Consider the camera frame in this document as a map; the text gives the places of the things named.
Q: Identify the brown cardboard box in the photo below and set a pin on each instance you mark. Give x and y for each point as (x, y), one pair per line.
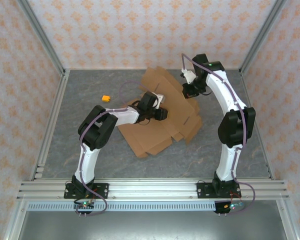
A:
(145, 136)

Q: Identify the small orange block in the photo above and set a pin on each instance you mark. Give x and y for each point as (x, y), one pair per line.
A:
(105, 98)

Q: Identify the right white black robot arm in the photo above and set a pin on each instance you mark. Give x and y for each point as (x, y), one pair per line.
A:
(226, 162)

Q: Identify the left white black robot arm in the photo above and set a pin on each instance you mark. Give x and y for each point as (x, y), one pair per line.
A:
(86, 162)

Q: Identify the aluminium cross beam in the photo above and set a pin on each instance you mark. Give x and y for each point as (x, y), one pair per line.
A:
(152, 188)

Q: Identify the left controller board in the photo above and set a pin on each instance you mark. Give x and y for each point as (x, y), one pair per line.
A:
(85, 205)

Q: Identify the controller board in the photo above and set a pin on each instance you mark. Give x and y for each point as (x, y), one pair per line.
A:
(85, 205)
(231, 206)

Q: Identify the grey metal panel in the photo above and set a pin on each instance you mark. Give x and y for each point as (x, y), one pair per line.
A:
(152, 225)

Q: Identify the right controller board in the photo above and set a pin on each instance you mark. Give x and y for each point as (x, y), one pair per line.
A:
(231, 206)

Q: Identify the right aluminium side rail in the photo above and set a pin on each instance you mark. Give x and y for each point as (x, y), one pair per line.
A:
(258, 125)

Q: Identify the aluminium side rail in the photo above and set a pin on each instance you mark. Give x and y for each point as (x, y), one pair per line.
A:
(258, 125)
(50, 125)

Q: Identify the right aluminium frame post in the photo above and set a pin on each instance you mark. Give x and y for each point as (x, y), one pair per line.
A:
(261, 37)

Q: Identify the aluminium frame post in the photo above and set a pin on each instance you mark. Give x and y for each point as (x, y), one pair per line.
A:
(261, 37)
(43, 37)

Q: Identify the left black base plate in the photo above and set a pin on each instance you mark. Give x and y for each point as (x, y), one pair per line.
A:
(101, 190)

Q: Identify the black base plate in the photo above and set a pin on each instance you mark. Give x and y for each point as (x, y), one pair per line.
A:
(101, 190)
(205, 190)

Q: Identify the left aluminium side rail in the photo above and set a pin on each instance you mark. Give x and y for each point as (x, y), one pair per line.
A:
(50, 125)

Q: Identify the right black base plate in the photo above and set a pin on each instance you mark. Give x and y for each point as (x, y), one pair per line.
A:
(205, 190)

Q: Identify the left aluminium frame post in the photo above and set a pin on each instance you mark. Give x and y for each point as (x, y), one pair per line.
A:
(43, 37)

